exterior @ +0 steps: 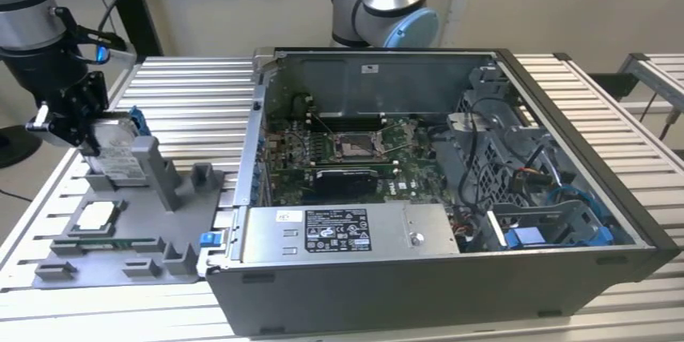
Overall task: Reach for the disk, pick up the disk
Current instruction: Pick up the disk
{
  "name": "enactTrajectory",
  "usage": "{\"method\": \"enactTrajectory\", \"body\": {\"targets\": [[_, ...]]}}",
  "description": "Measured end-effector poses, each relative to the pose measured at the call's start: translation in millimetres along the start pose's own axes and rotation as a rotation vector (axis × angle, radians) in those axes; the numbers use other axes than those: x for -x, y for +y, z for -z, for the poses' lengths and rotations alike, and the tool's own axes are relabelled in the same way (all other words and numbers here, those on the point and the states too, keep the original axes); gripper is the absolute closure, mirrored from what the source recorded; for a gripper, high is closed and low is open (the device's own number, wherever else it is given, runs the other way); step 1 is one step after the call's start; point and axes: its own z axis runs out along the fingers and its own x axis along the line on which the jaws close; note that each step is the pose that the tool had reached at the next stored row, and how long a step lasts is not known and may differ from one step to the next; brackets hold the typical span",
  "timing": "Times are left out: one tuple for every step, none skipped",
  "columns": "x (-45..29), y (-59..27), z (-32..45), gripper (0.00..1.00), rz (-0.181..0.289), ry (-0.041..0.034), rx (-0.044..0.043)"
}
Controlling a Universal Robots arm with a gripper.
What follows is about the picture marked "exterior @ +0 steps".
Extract blue carrier in bay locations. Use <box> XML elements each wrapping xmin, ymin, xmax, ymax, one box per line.
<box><xmin>504</xmin><ymin>226</ymin><xmax>613</xmax><ymax>248</ymax></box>

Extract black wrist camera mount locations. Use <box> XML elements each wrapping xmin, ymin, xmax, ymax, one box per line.
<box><xmin>50</xmin><ymin>5</ymin><xmax>137</xmax><ymax>67</ymax></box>

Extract thin black floor cable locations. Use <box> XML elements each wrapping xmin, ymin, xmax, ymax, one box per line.
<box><xmin>0</xmin><ymin>187</ymin><xmax>34</xmax><ymax>203</ymax></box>

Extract green motherboard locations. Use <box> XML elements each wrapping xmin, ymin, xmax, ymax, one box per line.
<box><xmin>264</xmin><ymin>111</ymin><xmax>456</xmax><ymax>207</ymax></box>

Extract white vertical post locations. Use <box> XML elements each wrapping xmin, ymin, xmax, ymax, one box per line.
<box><xmin>442</xmin><ymin>0</ymin><xmax>481</xmax><ymax>49</ymax></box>

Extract black graphics card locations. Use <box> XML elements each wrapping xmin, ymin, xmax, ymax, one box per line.
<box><xmin>310</xmin><ymin>169</ymin><xmax>382</xmax><ymax>206</ymax></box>

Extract black wire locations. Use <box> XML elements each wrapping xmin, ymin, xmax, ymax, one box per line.
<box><xmin>460</xmin><ymin>97</ymin><xmax>514</xmax><ymax>215</ymax></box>

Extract black round stand base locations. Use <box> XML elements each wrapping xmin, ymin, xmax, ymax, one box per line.
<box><xmin>0</xmin><ymin>125</ymin><xmax>45</xmax><ymax>169</ymax></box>

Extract metal slat side table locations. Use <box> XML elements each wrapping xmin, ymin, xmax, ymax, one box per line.
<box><xmin>617</xmin><ymin>52</ymin><xmax>684</xmax><ymax>113</ymax></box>

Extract black table bracket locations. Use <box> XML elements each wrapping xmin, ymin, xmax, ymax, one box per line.
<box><xmin>586</xmin><ymin>72</ymin><xmax>638</xmax><ymax>99</ymax></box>

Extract blue wire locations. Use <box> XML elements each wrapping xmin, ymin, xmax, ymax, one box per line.
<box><xmin>548</xmin><ymin>184</ymin><xmax>608</xmax><ymax>225</ymax></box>

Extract hard disk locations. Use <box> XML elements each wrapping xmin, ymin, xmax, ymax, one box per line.
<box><xmin>78</xmin><ymin>106</ymin><xmax>152</xmax><ymax>190</ymax></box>

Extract black RAM slot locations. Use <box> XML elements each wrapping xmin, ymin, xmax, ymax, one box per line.
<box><xmin>312</xmin><ymin>123</ymin><xmax>388</xmax><ymax>132</ymax></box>
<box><xmin>312</xmin><ymin>115</ymin><xmax>388</xmax><ymax>126</ymax></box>

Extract metal disk bay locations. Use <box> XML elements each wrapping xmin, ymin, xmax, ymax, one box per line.
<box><xmin>478</xmin><ymin>196</ymin><xmax>617</xmax><ymax>250</ymax></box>

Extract CPU socket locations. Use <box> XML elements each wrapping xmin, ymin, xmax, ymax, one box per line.
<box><xmin>332</xmin><ymin>132</ymin><xmax>376</xmax><ymax>159</ymax></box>

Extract grey plastic parts rack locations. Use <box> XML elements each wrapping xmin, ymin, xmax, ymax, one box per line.
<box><xmin>30</xmin><ymin>135</ymin><xmax>226</xmax><ymax>289</ymax></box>

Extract metal socket cover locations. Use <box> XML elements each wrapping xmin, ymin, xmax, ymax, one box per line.
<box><xmin>380</xmin><ymin>123</ymin><xmax>417</xmax><ymax>151</ymax></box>

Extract open black PC case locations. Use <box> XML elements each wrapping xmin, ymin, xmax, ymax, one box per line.
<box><xmin>204</xmin><ymin>46</ymin><xmax>681</xmax><ymax>337</ymax></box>

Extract RAM slot with white clips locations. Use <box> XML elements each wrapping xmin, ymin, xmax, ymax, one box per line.
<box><xmin>313</xmin><ymin>159</ymin><xmax>400</xmax><ymax>168</ymax></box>

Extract thin metal locking lever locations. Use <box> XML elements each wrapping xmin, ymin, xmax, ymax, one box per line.
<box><xmin>314</xmin><ymin>113</ymin><xmax>337</xmax><ymax>135</ymax></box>

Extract metal drive cage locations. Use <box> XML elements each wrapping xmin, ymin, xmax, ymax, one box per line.
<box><xmin>430</xmin><ymin>88</ymin><xmax>557</xmax><ymax>215</ymax></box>

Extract silver power supply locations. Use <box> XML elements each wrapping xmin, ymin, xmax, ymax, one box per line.
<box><xmin>237</xmin><ymin>203</ymin><xmax>462</xmax><ymax>265</ymax></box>

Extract green RAM stick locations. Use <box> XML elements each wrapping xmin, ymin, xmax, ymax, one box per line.
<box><xmin>52</xmin><ymin>239</ymin><xmax>160</xmax><ymax>250</ymax></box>

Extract silver CPU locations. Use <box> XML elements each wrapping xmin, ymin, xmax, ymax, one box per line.
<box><xmin>70</xmin><ymin>200</ymin><xmax>117</xmax><ymax>231</ymax></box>

